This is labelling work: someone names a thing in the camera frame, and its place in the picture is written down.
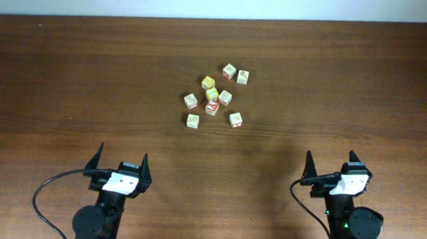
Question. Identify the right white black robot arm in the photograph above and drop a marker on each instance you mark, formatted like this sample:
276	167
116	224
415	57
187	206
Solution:
346	221

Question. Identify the wooden block left red edge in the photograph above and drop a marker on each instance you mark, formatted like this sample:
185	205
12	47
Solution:
190	101

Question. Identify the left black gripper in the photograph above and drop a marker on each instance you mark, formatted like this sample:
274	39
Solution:
143	177

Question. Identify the plain wooden block lower left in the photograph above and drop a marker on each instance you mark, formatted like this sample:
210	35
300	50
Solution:
193	121

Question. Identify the wooden block red circle letter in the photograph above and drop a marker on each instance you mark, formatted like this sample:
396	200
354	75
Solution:
225	98

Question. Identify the wooden block top right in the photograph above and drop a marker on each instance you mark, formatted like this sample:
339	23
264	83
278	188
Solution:
242	77

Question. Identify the wooden block red side top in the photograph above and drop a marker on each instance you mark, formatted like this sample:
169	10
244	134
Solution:
229	71

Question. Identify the wooden block red P letter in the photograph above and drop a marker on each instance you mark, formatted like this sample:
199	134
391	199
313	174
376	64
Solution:
235	120

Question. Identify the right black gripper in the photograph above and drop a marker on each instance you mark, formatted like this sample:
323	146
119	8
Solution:
318	180

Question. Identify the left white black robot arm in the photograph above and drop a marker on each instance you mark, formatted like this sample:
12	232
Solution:
101	220

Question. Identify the red X letter block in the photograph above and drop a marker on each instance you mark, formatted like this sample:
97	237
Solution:
212	107

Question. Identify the yellow block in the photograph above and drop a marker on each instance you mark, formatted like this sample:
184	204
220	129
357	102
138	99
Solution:
212	94
208	82

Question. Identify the yellow block lower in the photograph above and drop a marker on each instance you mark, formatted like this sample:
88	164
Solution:
212	94

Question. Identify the yellow block upper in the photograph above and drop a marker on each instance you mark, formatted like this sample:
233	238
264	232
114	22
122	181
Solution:
208	82

